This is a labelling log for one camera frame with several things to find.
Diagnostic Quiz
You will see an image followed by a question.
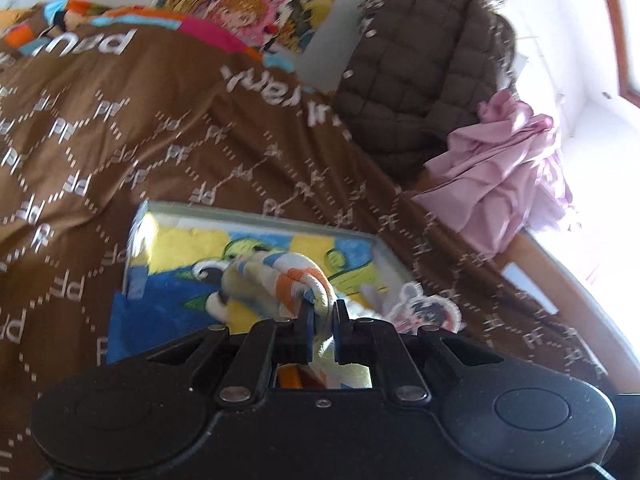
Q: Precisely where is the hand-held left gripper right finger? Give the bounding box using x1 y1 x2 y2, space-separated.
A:
332 299 504 406

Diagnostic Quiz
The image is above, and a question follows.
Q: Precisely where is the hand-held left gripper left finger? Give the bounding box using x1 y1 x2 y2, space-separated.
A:
144 304 318 407

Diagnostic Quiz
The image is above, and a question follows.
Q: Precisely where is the pastel striped cloth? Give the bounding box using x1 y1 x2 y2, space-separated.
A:
192 250 374 390

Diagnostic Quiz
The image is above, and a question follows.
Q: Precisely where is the cartoon print box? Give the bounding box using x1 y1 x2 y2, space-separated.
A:
107 199 416 367

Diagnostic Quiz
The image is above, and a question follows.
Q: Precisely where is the orange plastic piece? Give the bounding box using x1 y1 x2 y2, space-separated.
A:
277 366 304 390

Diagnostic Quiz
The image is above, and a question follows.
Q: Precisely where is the cartoon figure patch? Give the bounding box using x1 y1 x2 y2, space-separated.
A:
385 282 462 335

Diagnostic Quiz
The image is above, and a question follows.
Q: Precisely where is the pink cloth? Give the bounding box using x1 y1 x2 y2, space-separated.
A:
410 87 601 286

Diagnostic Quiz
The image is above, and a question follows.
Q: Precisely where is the brown printed blanket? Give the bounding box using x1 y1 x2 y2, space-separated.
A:
0 0 640 480

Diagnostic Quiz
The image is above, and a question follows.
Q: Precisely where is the brown puffer jacket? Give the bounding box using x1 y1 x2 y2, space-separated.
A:
332 0 519 181

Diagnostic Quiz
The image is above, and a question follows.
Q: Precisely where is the wooden bed frame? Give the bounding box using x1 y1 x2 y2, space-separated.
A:
415 167 640 391

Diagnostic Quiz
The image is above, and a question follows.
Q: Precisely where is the dark cartoon wall poster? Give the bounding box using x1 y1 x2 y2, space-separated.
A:
270 0 334 54

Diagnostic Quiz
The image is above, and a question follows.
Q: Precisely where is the blond figure wall poster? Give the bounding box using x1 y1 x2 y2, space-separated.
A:
212 0 296 54

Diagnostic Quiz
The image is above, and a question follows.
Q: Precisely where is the wooden window frame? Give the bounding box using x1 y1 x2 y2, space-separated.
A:
597 0 640 111

